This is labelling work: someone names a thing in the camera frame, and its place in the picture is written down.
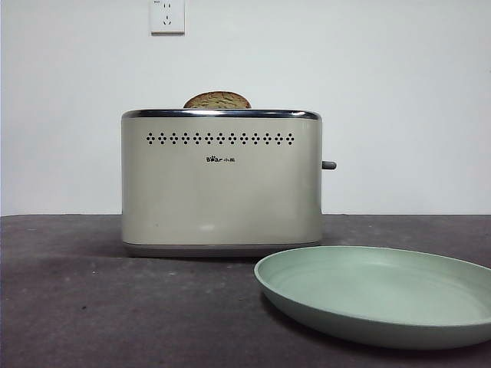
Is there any pale green round plate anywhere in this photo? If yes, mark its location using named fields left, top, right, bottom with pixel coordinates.
left=252, top=245, right=491, bottom=351

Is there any cream two-slot toaster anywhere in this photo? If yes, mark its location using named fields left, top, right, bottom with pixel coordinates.
left=120, top=108, right=324, bottom=258

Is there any small dark-crust bread slice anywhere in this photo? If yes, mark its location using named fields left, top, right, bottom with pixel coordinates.
left=183, top=91, right=253, bottom=110

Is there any white wall power socket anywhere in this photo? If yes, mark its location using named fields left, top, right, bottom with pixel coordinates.
left=150, top=0, right=186, bottom=37

